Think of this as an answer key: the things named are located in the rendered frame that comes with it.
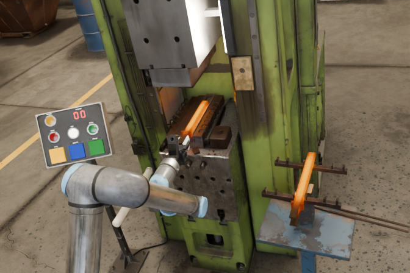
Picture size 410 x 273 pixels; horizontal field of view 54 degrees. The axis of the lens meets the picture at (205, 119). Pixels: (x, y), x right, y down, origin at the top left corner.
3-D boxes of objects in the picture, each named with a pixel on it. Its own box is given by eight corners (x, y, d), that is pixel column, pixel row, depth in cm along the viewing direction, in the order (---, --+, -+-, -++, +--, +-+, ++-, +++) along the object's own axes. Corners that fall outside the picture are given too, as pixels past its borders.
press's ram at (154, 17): (216, 67, 178) (201, -26, 157) (138, 69, 191) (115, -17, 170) (238, 33, 211) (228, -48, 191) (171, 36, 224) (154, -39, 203)
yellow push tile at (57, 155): (66, 161, 205) (62, 146, 204) (52, 164, 205) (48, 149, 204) (67, 160, 207) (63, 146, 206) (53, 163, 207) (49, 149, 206)
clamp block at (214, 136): (226, 149, 201) (224, 139, 198) (210, 148, 204) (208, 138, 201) (232, 136, 211) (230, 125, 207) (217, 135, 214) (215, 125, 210)
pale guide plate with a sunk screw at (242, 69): (253, 90, 192) (249, 57, 184) (235, 90, 195) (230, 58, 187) (254, 88, 194) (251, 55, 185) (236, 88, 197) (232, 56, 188)
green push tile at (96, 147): (105, 153, 205) (101, 138, 205) (90, 156, 205) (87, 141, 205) (105, 153, 207) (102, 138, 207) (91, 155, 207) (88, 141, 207)
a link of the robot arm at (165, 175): (149, 197, 177) (144, 180, 172) (160, 178, 187) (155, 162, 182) (169, 199, 174) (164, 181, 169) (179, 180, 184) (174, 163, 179)
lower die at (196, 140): (204, 148, 205) (201, 134, 201) (168, 146, 212) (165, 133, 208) (225, 106, 239) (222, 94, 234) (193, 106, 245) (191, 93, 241)
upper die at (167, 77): (191, 86, 187) (187, 68, 182) (152, 86, 194) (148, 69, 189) (216, 50, 220) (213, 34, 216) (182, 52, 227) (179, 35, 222)
